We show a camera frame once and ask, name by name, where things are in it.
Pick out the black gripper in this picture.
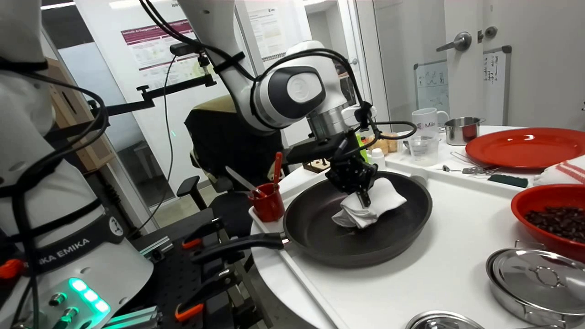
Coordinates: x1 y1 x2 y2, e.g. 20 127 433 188
326 155 382 210

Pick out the plain white towel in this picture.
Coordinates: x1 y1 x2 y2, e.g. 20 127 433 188
331 175 410 230

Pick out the black frying pan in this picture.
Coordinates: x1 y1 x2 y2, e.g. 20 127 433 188
190 169 435 270

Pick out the red striped white towel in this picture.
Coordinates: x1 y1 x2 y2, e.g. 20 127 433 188
538 153 585 186

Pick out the small white bottle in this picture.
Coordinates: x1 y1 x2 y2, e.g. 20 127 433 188
370 146 388 171

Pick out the green bottle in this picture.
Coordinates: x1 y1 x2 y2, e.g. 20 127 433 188
357 129 375 164

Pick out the clear glass cup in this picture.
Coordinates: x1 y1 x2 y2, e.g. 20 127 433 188
406 129 444 164

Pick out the white mug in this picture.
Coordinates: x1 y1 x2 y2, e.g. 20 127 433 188
410 105 452 135

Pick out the deep steel bowl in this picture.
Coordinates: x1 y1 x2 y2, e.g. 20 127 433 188
443 115 483 148

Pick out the black swivel chair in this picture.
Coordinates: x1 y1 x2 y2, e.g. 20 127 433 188
176 96 289 212

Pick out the red plate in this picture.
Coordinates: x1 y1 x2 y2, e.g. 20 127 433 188
465 126 585 173

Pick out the white paper sheet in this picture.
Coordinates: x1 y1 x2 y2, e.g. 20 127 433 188
481 43 514 124

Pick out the red bowl of beans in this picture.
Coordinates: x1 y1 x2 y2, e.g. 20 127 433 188
508 182 585 261

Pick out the black robot table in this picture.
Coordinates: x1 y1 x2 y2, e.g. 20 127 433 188
121 206 284 329

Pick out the silver door lock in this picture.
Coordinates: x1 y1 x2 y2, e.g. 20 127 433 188
476 23 501 45

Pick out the white poster maroon header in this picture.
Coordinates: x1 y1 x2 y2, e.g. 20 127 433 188
121 18 212 78

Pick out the dark green handled utensil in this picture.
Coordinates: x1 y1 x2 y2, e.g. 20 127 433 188
441 162 530 190

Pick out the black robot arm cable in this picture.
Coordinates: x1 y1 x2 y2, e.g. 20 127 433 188
136 0 421 160

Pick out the silver door handle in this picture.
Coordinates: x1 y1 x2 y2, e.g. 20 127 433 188
435 29 476 54

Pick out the orange handled clamp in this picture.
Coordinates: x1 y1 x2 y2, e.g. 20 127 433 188
179 215 225 252
174 266 247 323

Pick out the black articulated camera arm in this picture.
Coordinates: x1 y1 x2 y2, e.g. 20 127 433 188
99 71 220 118

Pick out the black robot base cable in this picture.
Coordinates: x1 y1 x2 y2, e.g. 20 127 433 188
0 56 115 329

